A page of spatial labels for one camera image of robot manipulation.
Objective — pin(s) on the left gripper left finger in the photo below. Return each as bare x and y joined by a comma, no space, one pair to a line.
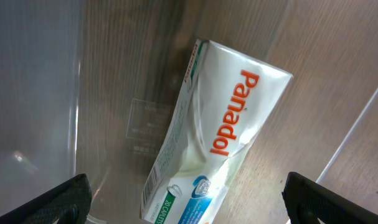
69,202

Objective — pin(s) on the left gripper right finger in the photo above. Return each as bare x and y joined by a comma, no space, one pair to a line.
308,202

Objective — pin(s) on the white Panadol box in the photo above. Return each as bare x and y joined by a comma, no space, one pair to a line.
225,99

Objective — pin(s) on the clear plastic container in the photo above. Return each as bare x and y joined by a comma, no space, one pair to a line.
90,87

